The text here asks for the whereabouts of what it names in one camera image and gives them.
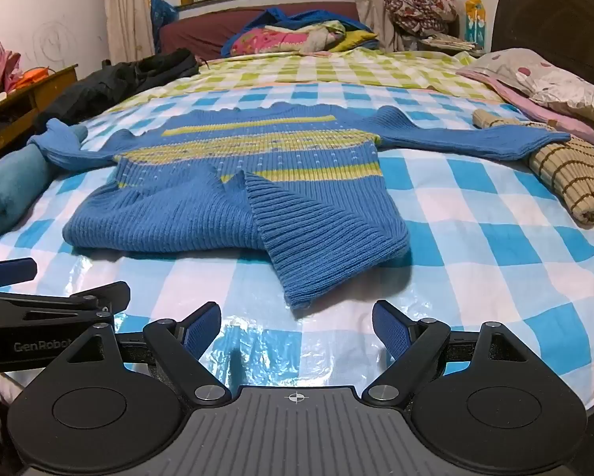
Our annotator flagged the pile of colourful bedding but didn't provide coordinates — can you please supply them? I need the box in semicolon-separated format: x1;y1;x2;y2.
221;7;372;58

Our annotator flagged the wooden desk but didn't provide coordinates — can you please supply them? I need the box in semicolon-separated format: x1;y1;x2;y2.
0;64;79;164

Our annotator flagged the blue checked plastic sheet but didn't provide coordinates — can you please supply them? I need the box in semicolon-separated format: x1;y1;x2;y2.
0;82;594;412

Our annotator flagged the blue plastic bag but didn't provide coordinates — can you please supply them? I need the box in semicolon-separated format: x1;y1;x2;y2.
149;0;179;55

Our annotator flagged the blue striped knit sweater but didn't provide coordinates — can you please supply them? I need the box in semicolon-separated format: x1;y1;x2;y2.
32;102;573;311

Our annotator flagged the beige checked knit sweater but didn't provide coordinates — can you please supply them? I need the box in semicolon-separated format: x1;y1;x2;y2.
473;108;594;226

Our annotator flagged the pink floral quilt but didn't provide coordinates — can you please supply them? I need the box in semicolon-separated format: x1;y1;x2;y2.
230;20;347;56

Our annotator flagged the green checked bedsheet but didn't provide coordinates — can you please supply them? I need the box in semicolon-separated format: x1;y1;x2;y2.
148;47;506;105

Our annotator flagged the brown floral cloth bundle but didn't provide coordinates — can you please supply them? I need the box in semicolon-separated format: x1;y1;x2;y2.
383;0;459;35

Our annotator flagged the teal fleece garment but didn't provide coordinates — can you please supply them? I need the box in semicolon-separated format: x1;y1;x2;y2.
0;141;62;247

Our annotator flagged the yellow cloth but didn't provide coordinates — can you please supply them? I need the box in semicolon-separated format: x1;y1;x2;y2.
329;30;379;53

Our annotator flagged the white pillow with pink spots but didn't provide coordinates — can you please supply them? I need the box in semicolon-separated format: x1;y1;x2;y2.
458;48;594;147

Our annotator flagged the stack of papers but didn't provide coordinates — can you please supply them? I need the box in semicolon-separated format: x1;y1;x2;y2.
418;32;486;53

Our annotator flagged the dark wooden headboard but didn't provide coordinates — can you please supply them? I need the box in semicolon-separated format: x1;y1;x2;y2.
490;0;594;92

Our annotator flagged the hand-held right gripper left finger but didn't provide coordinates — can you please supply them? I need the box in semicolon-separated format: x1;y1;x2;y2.
66;301;233;407

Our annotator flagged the black jacket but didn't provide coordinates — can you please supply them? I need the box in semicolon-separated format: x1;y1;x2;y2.
34;48;201;127

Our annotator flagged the yellow and blue packet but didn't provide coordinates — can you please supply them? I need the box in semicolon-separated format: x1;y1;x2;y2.
464;0;487;43

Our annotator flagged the orange object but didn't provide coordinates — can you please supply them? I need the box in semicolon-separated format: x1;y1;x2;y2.
12;67;52;92

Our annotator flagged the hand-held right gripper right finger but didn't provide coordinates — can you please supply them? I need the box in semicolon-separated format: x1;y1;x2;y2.
364;300;531;407

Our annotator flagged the maroon sofa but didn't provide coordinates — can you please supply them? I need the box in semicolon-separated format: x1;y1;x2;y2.
158;2;372;60

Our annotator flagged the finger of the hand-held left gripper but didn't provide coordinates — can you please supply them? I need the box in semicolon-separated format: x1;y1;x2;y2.
0;257;38;290
0;281;131;327

